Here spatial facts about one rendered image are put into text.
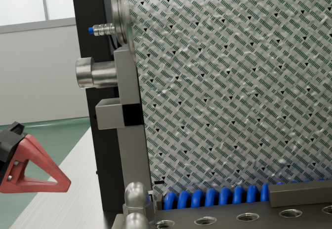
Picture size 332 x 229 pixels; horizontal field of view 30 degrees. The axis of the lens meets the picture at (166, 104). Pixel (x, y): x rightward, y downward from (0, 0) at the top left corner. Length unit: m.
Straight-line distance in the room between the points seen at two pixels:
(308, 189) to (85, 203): 0.58
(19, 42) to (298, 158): 5.93
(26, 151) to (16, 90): 5.91
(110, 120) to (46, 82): 5.75
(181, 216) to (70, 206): 0.52
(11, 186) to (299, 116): 0.35
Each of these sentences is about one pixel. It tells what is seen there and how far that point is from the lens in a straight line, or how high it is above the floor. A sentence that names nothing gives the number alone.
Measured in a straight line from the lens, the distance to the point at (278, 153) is 0.73.
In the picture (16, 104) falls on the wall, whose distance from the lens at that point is 6.68.
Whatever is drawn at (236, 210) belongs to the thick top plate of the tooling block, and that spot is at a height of 1.03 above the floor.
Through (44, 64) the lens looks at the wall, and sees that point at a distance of 6.53.
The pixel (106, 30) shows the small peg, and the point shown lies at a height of 1.23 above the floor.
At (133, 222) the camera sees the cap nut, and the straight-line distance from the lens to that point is 0.58.
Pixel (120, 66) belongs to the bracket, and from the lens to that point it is 0.79.
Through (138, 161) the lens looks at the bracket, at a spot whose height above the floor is 1.06.
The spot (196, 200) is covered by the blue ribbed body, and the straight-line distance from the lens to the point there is 0.71.
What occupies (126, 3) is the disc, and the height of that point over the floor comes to 1.26.
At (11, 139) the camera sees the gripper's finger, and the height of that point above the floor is 1.12.
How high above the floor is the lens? 1.27
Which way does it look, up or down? 11 degrees down
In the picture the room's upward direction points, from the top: 7 degrees counter-clockwise
